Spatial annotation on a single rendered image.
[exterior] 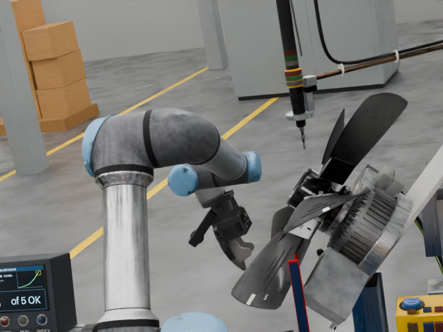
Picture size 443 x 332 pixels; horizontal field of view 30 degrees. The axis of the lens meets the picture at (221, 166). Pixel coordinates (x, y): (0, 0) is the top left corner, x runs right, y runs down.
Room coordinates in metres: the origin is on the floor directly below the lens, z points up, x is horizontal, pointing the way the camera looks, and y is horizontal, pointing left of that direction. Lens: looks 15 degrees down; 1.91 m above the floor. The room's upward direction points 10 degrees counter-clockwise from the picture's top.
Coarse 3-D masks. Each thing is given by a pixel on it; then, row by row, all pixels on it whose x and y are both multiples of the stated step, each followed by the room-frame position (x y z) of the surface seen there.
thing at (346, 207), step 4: (352, 192) 2.13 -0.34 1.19; (352, 200) 2.10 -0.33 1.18; (344, 204) 2.10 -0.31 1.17; (348, 204) 2.09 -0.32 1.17; (344, 208) 2.08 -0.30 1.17; (348, 208) 2.08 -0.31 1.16; (340, 212) 2.09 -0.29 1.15; (344, 212) 2.08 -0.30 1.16; (340, 216) 2.07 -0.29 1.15; (344, 216) 2.07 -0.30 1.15; (336, 220) 2.08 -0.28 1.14; (340, 220) 2.07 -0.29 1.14; (332, 224) 2.10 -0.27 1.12; (336, 224) 2.08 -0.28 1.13; (328, 228) 2.15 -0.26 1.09; (332, 228) 2.08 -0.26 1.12; (328, 232) 2.10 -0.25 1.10; (332, 232) 2.09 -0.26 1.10
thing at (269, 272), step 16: (272, 240) 2.12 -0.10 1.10; (288, 240) 2.09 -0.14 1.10; (304, 240) 2.06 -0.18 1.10; (256, 256) 2.12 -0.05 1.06; (272, 256) 2.07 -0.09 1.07; (288, 256) 2.04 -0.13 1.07; (256, 272) 2.06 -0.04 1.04; (272, 272) 2.03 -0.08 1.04; (288, 272) 2.00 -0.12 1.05; (240, 288) 2.07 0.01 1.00; (256, 288) 2.02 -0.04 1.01; (272, 288) 1.98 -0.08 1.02; (288, 288) 1.95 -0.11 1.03; (256, 304) 1.97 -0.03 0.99; (272, 304) 1.93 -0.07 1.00
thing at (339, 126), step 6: (342, 114) 2.41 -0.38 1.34; (342, 120) 2.42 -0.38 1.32; (336, 126) 2.38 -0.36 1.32; (342, 126) 2.44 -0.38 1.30; (336, 132) 2.38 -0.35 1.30; (330, 138) 2.33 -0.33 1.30; (336, 138) 2.38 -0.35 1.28; (330, 144) 2.33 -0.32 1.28; (330, 150) 2.33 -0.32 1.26; (324, 156) 2.28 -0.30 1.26; (324, 162) 2.27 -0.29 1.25; (336, 186) 2.31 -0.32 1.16
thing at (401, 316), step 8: (400, 296) 1.70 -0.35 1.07; (408, 296) 1.69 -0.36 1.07; (416, 296) 1.69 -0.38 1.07; (424, 296) 1.68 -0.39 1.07; (432, 296) 1.67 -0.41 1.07; (440, 296) 1.67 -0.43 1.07; (400, 304) 1.66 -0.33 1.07; (424, 304) 1.64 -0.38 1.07; (432, 304) 1.64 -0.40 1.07; (440, 304) 1.63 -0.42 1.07; (400, 312) 1.63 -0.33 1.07; (416, 312) 1.61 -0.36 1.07; (432, 312) 1.60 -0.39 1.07; (440, 312) 1.59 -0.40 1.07; (400, 320) 1.61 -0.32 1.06; (408, 320) 1.60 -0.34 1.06; (416, 320) 1.60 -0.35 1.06; (424, 320) 1.59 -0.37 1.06; (432, 320) 1.59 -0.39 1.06; (440, 320) 1.58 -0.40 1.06; (400, 328) 1.61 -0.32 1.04
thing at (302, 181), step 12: (300, 180) 2.22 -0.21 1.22; (312, 180) 2.12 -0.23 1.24; (324, 180) 2.14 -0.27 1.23; (300, 192) 2.11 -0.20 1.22; (312, 192) 2.11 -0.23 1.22; (324, 192) 2.11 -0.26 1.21; (336, 192) 2.14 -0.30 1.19; (348, 192) 2.11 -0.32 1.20; (288, 204) 2.14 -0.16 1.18; (324, 216) 2.11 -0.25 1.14; (336, 216) 2.07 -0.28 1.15; (324, 228) 2.09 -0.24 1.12
